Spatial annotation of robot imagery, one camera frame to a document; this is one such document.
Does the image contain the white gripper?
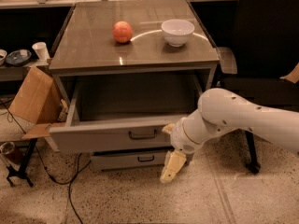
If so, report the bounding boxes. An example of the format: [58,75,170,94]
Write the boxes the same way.
[160,110,218,183]

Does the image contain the grey top drawer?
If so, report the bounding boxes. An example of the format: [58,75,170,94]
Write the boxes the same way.
[50,71,201,153]

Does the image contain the grey drawer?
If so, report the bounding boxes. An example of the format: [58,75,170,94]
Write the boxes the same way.
[50,71,201,153]
[91,147,172,171]

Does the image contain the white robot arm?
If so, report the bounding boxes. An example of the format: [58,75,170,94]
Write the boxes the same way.
[160,88,299,183]

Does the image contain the grey lower drawer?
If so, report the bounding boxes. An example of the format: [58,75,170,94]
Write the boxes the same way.
[91,147,172,171]

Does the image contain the grey drawer cabinet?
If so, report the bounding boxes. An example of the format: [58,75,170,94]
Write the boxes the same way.
[49,0,221,173]

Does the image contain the black office chair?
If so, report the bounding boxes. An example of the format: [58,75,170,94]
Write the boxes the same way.
[208,0,299,175]

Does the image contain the red apple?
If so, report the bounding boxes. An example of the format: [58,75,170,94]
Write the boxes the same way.
[112,21,133,44]

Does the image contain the brown cardboard box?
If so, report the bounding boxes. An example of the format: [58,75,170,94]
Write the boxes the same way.
[8,66,66,139]

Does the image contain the black metal stand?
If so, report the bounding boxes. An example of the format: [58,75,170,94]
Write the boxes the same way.
[4,138,37,187]

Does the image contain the white paper cup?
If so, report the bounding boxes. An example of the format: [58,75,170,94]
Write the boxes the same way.
[32,42,50,61]

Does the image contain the dark blue plate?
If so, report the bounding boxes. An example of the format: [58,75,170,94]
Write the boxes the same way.
[6,49,32,67]

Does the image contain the low grey side shelf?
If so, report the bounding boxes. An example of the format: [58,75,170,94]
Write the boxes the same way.
[0,60,49,82]

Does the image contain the white bowl at left edge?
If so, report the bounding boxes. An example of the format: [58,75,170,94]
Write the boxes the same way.
[0,49,7,66]

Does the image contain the black top drawer handle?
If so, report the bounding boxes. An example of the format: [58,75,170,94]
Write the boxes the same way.
[128,129,158,140]

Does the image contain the black drawer handle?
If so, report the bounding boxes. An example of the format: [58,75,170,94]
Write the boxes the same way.
[128,129,158,140]
[137,155,155,162]

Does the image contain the black lower drawer handle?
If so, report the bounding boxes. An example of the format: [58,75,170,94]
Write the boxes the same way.
[137,155,155,162]

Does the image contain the black floor cable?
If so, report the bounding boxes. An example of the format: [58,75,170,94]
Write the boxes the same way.
[34,147,93,224]

